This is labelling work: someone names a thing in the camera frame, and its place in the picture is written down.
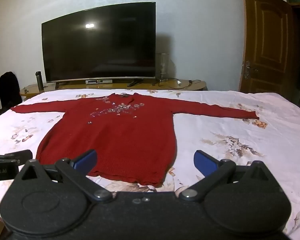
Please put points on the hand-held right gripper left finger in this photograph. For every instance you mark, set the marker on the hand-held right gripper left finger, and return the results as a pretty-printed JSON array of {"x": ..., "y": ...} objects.
[{"x": 86, "y": 160}]

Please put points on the black curved television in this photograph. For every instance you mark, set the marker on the black curved television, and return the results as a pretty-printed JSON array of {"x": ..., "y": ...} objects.
[{"x": 97, "y": 42}]

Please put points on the floral white bed sheet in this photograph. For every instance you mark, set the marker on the floral white bed sheet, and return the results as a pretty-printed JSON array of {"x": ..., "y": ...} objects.
[{"x": 215, "y": 132}]

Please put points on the silver set-top box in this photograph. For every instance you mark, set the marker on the silver set-top box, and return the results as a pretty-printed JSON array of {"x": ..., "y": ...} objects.
[{"x": 98, "y": 81}]

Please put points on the brown wooden door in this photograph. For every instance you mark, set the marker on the brown wooden door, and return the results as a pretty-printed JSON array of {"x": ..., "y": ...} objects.
[{"x": 267, "y": 42}]

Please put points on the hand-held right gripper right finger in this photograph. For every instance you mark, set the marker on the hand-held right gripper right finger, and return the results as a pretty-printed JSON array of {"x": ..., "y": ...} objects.
[{"x": 205, "y": 162}]

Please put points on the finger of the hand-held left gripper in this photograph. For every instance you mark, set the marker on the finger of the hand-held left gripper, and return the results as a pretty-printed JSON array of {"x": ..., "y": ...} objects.
[{"x": 20, "y": 153}]

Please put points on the clear glass vase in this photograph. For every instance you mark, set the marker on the clear glass vase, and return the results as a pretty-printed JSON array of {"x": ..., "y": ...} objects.
[{"x": 162, "y": 66}]

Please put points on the wooden television stand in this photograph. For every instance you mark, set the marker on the wooden television stand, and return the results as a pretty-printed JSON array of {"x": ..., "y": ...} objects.
[{"x": 72, "y": 86}]

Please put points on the dark thermos flask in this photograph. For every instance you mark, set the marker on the dark thermos flask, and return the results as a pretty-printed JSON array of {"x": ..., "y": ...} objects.
[{"x": 39, "y": 80}]

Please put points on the black chair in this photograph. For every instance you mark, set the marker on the black chair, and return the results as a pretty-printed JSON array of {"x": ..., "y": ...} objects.
[{"x": 9, "y": 90}]

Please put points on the red knit sweater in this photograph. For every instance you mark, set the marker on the red knit sweater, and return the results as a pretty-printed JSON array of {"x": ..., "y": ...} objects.
[{"x": 120, "y": 142}]

